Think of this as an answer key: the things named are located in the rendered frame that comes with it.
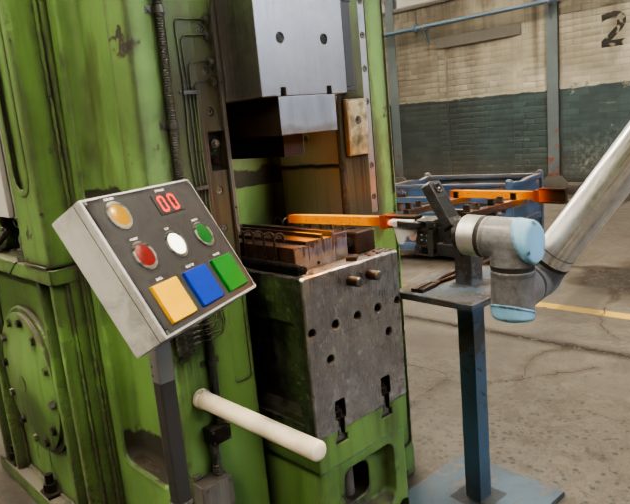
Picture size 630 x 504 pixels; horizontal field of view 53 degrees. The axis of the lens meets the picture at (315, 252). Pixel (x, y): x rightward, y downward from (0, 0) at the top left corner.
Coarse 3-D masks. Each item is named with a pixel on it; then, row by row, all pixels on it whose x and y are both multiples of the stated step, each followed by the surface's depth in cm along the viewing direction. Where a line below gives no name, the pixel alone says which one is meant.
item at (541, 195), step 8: (464, 192) 205; (472, 192) 203; (480, 192) 201; (488, 192) 198; (496, 192) 196; (504, 192) 194; (512, 192) 192; (520, 192) 190; (528, 192) 188; (536, 192) 185; (544, 192) 185; (552, 192) 183; (560, 192) 182; (536, 200) 186; (544, 200) 186; (552, 200) 184; (560, 200) 182
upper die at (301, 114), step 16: (288, 96) 158; (304, 96) 162; (320, 96) 165; (240, 112) 168; (256, 112) 163; (272, 112) 158; (288, 112) 158; (304, 112) 162; (320, 112) 166; (240, 128) 169; (256, 128) 164; (272, 128) 160; (288, 128) 159; (304, 128) 162; (320, 128) 166; (336, 128) 170
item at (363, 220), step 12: (288, 216) 179; (300, 216) 176; (312, 216) 172; (324, 216) 168; (336, 216) 165; (348, 216) 162; (360, 216) 160; (372, 216) 157; (384, 216) 153; (396, 216) 150; (408, 216) 148; (420, 216) 148; (384, 228) 153
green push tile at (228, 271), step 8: (224, 256) 131; (216, 264) 127; (224, 264) 129; (232, 264) 132; (216, 272) 127; (224, 272) 128; (232, 272) 130; (240, 272) 133; (224, 280) 127; (232, 280) 129; (240, 280) 131; (232, 288) 127
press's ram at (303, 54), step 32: (224, 0) 155; (256, 0) 149; (288, 0) 155; (320, 0) 163; (224, 32) 158; (256, 32) 150; (288, 32) 156; (320, 32) 163; (224, 64) 160; (256, 64) 151; (288, 64) 157; (320, 64) 164; (256, 96) 154
